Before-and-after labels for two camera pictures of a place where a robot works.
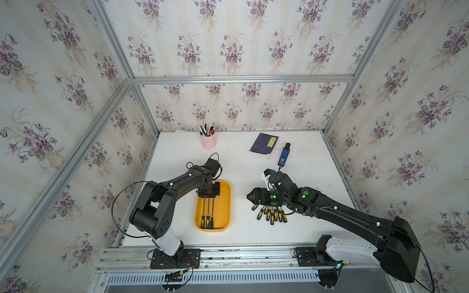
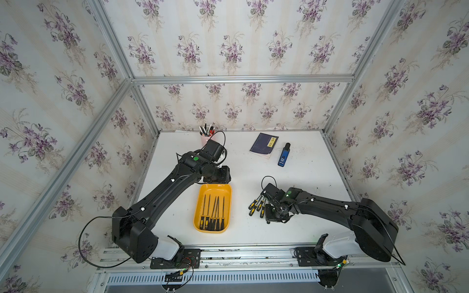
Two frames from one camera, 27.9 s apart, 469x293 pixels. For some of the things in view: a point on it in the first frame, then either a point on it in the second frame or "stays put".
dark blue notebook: [264, 145] stays put
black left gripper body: [213, 190] → [218, 175]
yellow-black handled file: [203, 217] stays put
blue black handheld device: [284, 155] stays put
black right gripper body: [267, 198] → [272, 214]
